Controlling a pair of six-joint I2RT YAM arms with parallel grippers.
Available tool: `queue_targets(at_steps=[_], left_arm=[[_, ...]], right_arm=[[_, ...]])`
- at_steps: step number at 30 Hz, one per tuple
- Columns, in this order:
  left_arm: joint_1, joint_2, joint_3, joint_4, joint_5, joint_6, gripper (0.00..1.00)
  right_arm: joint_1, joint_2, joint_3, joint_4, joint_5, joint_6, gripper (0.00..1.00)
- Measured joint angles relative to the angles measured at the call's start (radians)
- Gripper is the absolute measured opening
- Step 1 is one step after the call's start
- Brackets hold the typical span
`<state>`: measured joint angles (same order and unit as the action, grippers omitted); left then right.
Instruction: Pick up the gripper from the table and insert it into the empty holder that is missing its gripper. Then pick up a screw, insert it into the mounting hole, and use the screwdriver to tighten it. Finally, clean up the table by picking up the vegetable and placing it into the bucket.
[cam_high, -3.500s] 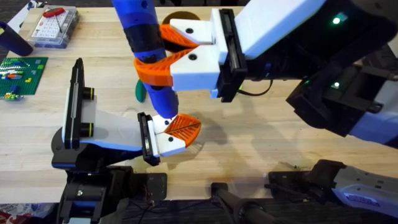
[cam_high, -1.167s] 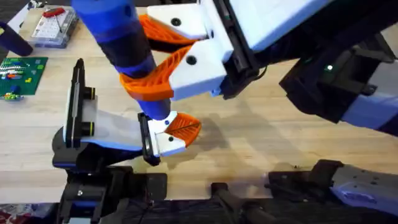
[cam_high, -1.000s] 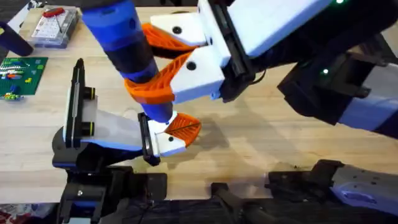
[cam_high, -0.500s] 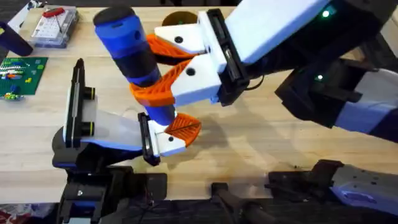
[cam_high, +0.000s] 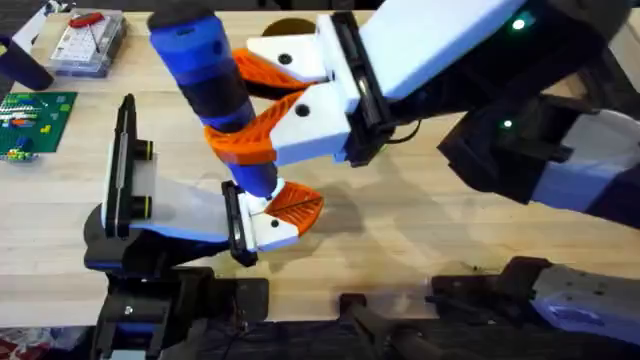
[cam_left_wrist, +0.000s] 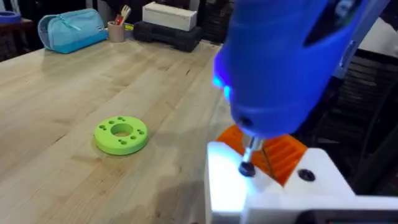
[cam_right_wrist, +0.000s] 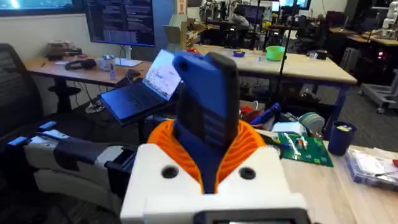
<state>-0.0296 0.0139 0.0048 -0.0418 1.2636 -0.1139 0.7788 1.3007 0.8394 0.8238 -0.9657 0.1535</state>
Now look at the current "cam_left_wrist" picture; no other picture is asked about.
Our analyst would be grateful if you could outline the wooden fork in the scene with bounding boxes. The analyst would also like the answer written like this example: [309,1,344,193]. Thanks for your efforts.
[119,4,132,25]

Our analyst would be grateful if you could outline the small black screw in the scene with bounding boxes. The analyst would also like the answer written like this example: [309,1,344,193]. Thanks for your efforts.
[238,161,257,179]

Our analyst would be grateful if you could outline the black slatted crate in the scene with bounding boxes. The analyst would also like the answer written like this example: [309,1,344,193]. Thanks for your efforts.
[295,48,398,195]

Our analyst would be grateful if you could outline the white orange left gripper right finger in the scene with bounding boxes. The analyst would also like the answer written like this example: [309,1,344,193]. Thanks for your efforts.
[263,134,356,197]

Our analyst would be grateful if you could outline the green disc with holes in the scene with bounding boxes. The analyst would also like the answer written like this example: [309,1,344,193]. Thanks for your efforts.
[93,115,149,156]

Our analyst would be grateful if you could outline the white orange left gripper left finger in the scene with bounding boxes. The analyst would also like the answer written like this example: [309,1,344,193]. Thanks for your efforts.
[204,124,282,224]

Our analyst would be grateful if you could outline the light blue zip bag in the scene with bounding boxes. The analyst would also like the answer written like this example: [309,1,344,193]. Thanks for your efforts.
[37,7,109,55]

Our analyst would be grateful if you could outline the black plastic tool case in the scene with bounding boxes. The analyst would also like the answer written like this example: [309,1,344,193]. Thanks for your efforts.
[132,20,203,53]

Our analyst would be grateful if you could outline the blue electric screwdriver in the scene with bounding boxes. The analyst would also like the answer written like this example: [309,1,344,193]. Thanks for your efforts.
[212,0,391,171]

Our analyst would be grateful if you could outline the blue round tub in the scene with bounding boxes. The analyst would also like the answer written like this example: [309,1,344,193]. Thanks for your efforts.
[0,11,22,24]

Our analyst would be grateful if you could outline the beige cup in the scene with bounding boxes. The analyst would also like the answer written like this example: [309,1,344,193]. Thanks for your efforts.
[107,21,126,44]

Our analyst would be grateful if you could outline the white cardboard box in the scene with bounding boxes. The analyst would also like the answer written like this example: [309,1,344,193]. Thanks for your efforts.
[142,1,198,32]

